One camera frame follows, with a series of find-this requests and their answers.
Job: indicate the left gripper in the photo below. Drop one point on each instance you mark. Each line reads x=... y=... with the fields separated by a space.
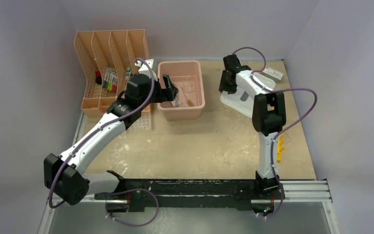
x=166 y=94

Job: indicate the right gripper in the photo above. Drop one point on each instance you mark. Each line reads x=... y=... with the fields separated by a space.
x=223 y=87

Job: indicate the metal crucible tongs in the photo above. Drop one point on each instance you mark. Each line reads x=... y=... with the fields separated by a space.
x=178 y=102

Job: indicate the white plastic lid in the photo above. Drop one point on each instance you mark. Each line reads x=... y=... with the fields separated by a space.
x=242 y=101

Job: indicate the small glass beaker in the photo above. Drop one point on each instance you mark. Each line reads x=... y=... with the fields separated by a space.
x=189 y=87

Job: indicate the clear acrylic tube rack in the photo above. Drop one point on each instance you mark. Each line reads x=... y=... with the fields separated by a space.
x=144 y=123

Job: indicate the pink plastic bin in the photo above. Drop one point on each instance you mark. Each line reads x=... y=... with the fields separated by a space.
x=186 y=75

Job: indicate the yellow test tube rack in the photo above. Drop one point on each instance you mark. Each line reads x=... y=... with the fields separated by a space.
x=280 y=147

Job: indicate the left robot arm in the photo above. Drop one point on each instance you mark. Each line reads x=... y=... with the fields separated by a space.
x=63 y=173

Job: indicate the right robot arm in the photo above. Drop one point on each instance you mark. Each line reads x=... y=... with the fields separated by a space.
x=268 y=119

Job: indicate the green capped tube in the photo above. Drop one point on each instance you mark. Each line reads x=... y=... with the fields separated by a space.
x=128 y=73

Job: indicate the white slide box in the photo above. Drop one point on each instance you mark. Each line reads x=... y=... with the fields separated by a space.
x=273 y=74

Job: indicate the coloured marker pack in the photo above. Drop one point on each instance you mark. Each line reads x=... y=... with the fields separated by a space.
x=110 y=80

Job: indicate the peach desk organizer rack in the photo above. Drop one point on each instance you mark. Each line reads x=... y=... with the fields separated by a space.
x=98 y=49

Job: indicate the red black bottle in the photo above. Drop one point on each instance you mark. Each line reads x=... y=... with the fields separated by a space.
x=98 y=78

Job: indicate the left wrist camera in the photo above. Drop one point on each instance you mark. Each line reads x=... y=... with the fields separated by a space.
x=149 y=68

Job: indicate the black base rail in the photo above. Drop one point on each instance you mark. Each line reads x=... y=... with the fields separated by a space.
x=239 y=194

